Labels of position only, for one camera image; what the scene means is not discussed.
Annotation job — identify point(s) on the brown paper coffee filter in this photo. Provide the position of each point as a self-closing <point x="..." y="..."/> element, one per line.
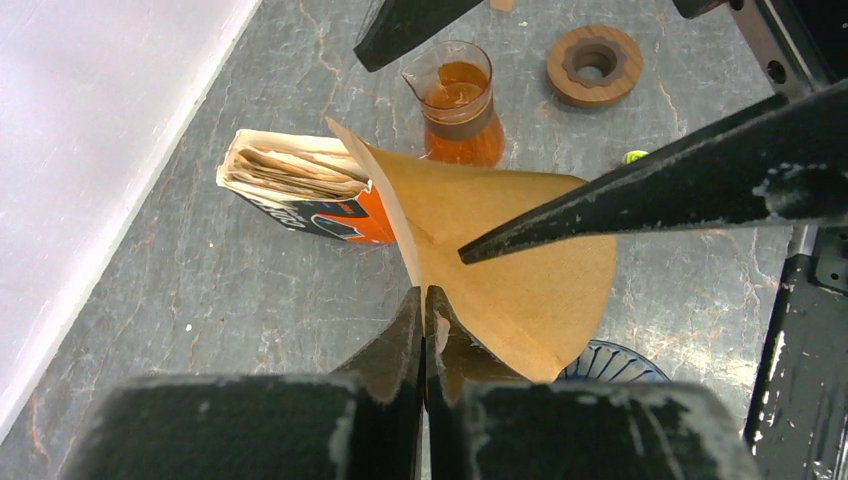
<point x="535" y="310"/>

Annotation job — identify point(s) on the orange coffee filter box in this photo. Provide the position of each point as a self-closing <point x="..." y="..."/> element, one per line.
<point x="306" y="183"/>

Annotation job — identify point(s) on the orange glass carafe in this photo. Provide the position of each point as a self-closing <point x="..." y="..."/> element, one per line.
<point x="452" y="83"/>

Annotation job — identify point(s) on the small wooden cube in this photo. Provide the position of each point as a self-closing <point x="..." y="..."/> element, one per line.
<point x="502" y="5"/>

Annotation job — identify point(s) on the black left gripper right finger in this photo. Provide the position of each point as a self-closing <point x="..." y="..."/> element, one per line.
<point x="487" y="422"/>

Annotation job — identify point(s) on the blue plastic coffee dripper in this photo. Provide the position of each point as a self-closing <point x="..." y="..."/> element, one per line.
<point x="606" y="361"/>

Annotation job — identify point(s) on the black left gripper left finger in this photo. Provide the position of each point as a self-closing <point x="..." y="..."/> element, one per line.
<point x="359" y="421"/>

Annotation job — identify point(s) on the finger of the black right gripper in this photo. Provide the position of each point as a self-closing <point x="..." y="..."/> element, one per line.
<point x="775" y="163"/>
<point x="393" y="28"/>

